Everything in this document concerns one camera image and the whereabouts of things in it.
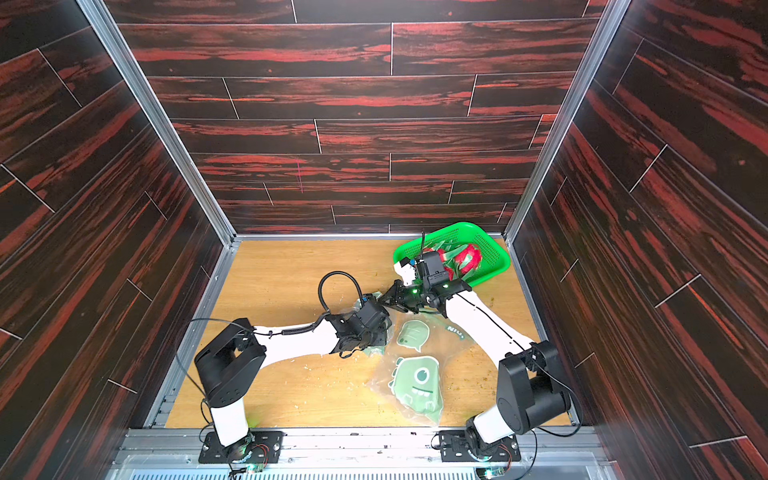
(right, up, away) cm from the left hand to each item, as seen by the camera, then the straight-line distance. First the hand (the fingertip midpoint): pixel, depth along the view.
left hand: (388, 336), depth 90 cm
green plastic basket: (+39, +24, +18) cm, 49 cm away
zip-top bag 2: (-4, -4, -2) cm, 6 cm away
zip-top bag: (+6, -7, -11) cm, 14 cm away
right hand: (-1, +12, -6) cm, 14 cm away
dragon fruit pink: (+28, +24, +12) cm, 39 cm away
